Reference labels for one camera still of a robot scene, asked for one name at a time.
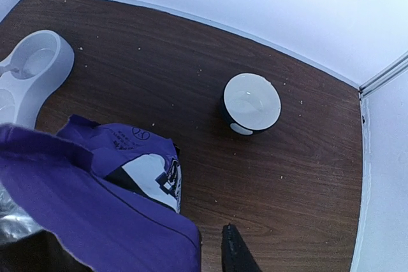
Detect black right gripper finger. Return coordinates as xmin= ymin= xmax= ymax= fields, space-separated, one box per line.
xmin=221 ymin=224 xmax=261 ymax=272

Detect right aluminium corner post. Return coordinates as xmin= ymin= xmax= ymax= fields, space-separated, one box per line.
xmin=359 ymin=52 xmax=407 ymax=99

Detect purple pet food bag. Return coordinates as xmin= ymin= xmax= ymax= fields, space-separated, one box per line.
xmin=1 ymin=115 xmax=201 ymax=271

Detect dark blue white bowl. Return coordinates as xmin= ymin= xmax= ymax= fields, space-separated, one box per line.
xmin=219 ymin=73 xmax=281 ymax=136

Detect grey double pet feeder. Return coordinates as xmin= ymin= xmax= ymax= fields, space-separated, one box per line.
xmin=1 ymin=30 xmax=75 ymax=129

